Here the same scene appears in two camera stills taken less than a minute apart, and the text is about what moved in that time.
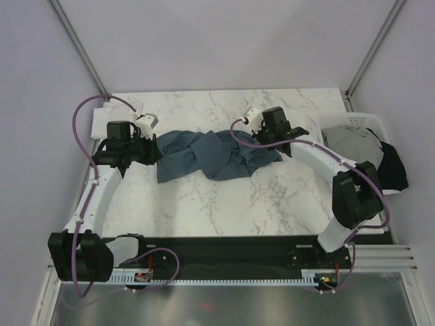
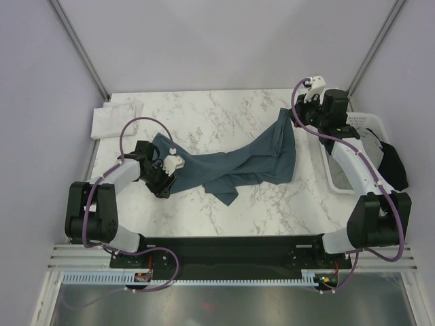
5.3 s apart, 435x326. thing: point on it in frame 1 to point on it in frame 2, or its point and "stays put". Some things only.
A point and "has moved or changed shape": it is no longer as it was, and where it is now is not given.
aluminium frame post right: [350, 89] stays put
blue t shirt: [215, 155] has moved or changed shape
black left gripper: [153, 155] to [162, 190]
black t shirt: [391, 170] stays put
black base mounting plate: [233, 254] stays put
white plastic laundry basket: [370, 121] stays put
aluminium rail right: [381, 258] stays put
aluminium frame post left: [58, 9] stays put
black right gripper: [257, 136] to [301, 106]
